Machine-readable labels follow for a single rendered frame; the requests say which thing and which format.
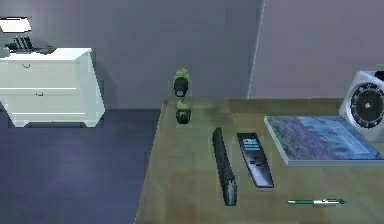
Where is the long black remote control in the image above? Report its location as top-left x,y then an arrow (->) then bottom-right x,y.
211,127 -> 239,207

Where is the black remote with blue buttons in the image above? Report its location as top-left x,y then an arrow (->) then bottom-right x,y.
236,132 -> 275,189

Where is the olive wooden table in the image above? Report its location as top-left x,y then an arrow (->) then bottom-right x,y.
134,97 -> 384,224

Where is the blue picture book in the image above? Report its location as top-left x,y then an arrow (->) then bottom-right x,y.
263,115 -> 384,167

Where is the white chest of drawers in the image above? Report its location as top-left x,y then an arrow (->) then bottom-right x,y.
0,47 -> 106,129

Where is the green and white pen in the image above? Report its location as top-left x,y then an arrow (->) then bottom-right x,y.
286,198 -> 347,206

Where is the white clock with black face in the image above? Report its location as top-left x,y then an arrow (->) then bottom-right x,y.
338,69 -> 384,144

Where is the white lamp shade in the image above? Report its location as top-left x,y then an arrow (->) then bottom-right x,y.
0,16 -> 33,34

